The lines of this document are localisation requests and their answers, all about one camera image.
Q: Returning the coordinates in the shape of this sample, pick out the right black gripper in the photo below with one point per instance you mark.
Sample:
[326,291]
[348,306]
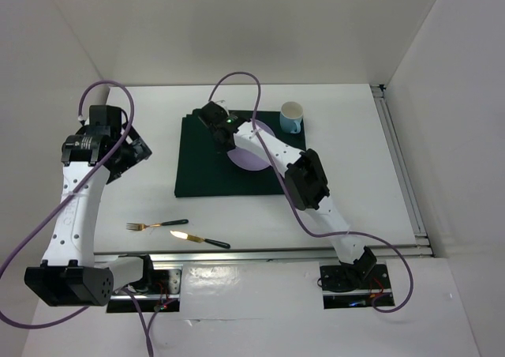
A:
[222,147]

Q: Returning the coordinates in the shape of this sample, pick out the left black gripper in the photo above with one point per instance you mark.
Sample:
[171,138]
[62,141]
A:
[136,152]

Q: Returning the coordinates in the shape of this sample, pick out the purple plastic plate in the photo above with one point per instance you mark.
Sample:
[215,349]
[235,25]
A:
[247,160]

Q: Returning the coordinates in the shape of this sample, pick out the dark green cloth placemat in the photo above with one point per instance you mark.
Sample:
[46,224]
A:
[204,169]

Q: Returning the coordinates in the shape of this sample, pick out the blue mug white inside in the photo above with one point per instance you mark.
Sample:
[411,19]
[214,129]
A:
[290,117]

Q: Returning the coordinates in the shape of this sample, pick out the gold fork black handle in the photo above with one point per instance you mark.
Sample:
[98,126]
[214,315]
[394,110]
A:
[142,227]

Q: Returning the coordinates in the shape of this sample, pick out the gold knife black handle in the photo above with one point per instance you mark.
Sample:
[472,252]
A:
[194,238]

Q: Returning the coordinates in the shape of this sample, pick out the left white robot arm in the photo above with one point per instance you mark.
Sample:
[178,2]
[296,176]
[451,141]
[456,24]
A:
[99,153]

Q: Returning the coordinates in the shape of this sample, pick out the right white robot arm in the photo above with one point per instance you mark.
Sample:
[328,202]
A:
[303,179]

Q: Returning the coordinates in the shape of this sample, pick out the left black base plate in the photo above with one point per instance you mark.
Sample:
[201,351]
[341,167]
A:
[159,292]

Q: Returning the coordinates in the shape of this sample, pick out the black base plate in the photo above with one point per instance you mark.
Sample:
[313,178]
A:
[340,292]
[159,292]

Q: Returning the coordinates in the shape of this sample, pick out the aluminium rail front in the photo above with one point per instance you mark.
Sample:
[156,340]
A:
[222,256]

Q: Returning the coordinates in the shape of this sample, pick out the aluminium rail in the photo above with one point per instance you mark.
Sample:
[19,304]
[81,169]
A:
[222,256]
[412,208]

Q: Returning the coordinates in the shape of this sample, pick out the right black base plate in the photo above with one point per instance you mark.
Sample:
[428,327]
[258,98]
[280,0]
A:
[340,292]

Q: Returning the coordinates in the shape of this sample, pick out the aluminium rail right side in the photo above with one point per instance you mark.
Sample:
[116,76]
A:
[412,208]

